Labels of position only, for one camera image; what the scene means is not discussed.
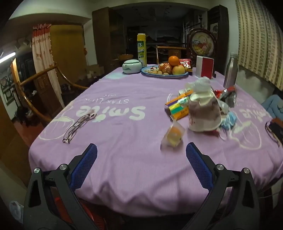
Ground clear jelly cup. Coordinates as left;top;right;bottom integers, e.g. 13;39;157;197
160;120;186;149

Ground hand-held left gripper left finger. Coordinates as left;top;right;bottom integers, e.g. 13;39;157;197
23;143;104;230

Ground cardboard box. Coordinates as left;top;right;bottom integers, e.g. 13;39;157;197
85;65;105;78

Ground wooden dining chair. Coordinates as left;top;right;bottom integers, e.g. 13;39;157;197
156;45;187;65

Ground dark brown pouch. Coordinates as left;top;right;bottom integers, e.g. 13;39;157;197
265;118;283;148

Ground red snack wrapper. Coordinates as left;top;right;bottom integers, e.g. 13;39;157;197
213;86;236;99

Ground beige paper drink cup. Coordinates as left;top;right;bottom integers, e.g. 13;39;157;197
188;91;223;133

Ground blue fruit plate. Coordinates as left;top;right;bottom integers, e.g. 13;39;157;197
141;66;189;78

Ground red white door curtain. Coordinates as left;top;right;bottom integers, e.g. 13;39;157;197
31;23;65;109

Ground steel bottle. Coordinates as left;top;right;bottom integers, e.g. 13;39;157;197
223;52;238;89

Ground yellow green carton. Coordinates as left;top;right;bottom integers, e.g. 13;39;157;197
168;104;190;121

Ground checked window curtain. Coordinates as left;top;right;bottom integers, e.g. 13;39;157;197
235;0;283;91

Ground blue cushion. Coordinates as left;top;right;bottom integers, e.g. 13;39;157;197
261;95;283;120

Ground blue face mask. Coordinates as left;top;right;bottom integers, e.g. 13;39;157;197
221;111;237;131

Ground red white box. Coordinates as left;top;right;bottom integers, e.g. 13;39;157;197
195;56;215;79

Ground curved wooden armchair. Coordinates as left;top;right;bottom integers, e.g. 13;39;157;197
11;62;89;124

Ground silver foil wrapper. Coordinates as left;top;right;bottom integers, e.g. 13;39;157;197
223;91;237;108

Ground pale ceramic lidded jar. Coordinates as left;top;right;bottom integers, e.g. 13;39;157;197
122;59;142;74

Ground yellow spray can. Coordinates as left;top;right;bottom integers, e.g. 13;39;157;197
137;33;147;67

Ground dark wooden cabinet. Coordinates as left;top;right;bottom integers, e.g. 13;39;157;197
208;5;229;73
92;7;124;67

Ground fluorescent tube light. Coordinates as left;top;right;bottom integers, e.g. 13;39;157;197
0;52;17;63

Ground clear plastic bag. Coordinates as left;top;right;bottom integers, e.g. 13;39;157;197
185;76;230;115

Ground thin-framed eyeglasses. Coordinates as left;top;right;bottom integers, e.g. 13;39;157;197
62;113;97;144

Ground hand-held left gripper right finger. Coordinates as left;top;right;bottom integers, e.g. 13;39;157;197
186;142;261;230

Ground yellow apple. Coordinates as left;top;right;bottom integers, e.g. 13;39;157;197
172;65;186;76

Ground purple printed tablecloth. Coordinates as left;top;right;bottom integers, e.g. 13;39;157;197
28;64;283;217

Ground orange purple carton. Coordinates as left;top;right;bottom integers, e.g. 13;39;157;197
165;90;194;109

